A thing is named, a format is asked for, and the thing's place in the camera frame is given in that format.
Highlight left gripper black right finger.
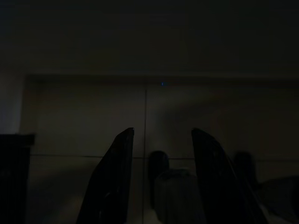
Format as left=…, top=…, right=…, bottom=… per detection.
left=191, top=127, right=265, bottom=224

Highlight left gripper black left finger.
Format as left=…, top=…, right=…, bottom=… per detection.
left=76, top=127, right=135, bottom=224

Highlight dark grey rounded object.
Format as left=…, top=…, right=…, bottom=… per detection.
left=153, top=169, right=207, bottom=224

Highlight black cabinet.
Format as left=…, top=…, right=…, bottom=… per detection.
left=0, top=133, right=36, bottom=224

